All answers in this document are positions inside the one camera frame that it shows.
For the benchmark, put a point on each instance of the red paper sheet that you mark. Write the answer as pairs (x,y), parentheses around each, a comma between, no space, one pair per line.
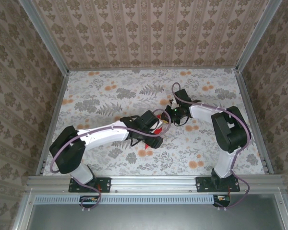
(158,131)

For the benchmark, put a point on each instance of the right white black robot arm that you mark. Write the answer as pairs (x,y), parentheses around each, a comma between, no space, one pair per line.
(201,111)

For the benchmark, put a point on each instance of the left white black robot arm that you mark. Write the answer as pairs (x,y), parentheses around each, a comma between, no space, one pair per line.
(103,135)

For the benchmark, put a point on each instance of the floral patterned table cover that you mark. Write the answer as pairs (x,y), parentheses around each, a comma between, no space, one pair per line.
(158,165)

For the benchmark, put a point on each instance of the grey metal panel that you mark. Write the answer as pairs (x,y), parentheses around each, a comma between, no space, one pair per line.
(153,218)

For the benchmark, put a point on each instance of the long aluminium mounting rail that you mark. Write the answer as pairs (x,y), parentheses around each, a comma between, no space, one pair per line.
(153,183)

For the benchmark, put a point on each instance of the thin aluminium table rail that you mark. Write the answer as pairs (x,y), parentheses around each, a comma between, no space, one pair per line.
(153,69)

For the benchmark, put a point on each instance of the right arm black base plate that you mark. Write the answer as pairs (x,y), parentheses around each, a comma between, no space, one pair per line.
(202,185)

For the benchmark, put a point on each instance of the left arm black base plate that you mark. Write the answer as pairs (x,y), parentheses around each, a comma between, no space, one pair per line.
(104,185)

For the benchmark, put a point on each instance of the aluminium table side rail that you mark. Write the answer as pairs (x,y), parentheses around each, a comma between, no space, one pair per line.
(254,119)
(54,119)

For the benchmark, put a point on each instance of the aluminium frame post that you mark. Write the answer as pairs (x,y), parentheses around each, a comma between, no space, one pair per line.
(47,38)
(256,38)

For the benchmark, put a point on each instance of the aluminium panel frame bar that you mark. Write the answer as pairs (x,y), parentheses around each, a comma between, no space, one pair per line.
(286,218)
(21,210)

